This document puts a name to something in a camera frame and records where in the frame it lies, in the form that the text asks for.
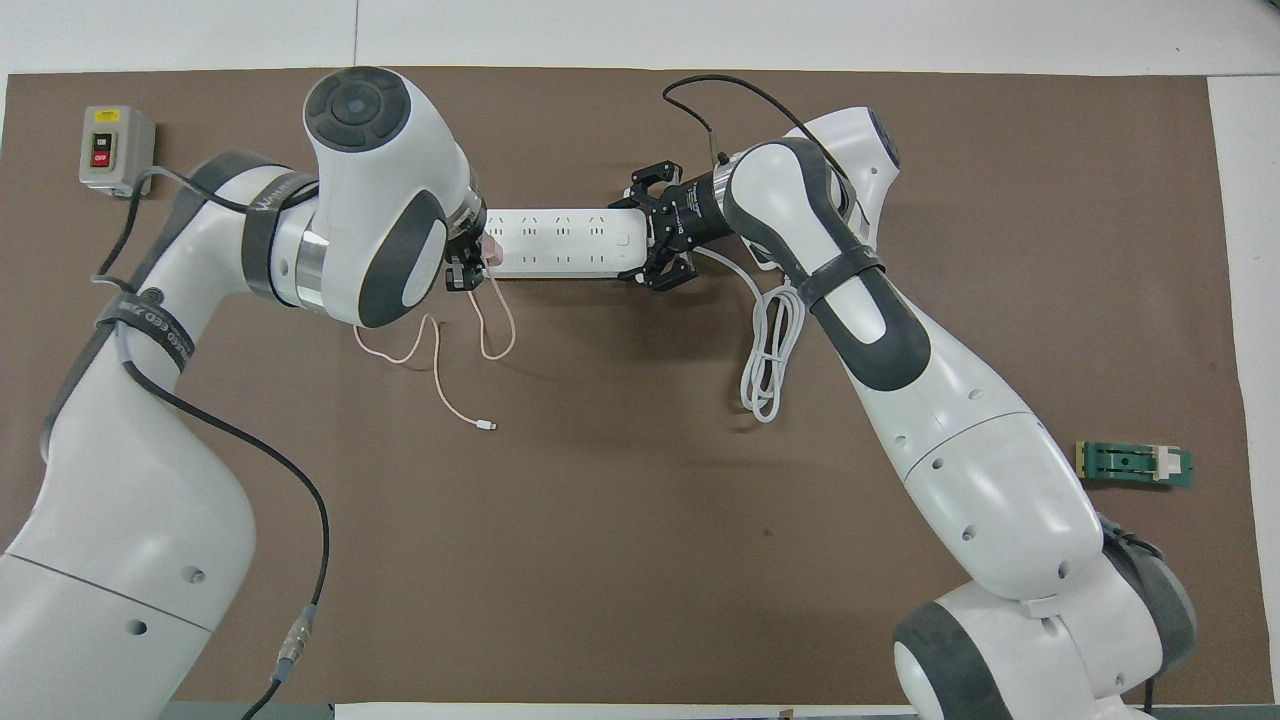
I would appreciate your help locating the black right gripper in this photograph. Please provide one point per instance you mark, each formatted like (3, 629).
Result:
(685, 215)

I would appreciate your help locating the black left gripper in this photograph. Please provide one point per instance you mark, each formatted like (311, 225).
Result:
(465, 245)

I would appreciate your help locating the pink charger adapter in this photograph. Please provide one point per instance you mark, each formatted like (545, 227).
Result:
(491, 249)

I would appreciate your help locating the white power strip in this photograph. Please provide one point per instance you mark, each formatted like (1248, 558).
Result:
(560, 243)

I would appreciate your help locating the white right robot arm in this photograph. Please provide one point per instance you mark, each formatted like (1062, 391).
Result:
(960, 440)

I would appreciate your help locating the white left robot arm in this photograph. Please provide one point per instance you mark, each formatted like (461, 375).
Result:
(150, 480)

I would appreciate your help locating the brown table mat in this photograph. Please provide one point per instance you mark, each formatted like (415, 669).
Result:
(640, 520)

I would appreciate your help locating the grey on-off switch box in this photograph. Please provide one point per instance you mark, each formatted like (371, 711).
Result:
(115, 150)

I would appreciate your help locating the green knife switch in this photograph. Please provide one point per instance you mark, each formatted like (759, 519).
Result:
(1130, 464)

